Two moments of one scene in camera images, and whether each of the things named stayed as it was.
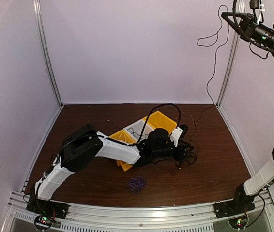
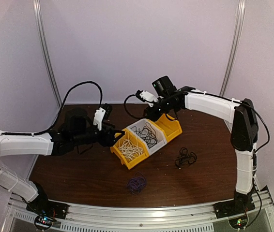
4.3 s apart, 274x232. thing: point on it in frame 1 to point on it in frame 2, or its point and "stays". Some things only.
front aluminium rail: (265, 215) stays
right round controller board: (238, 223) stays
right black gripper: (244, 27) to (153, 116)
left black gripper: (180, 154) to (110, 141)
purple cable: (136, 184) stays
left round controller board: (42, 222) stays
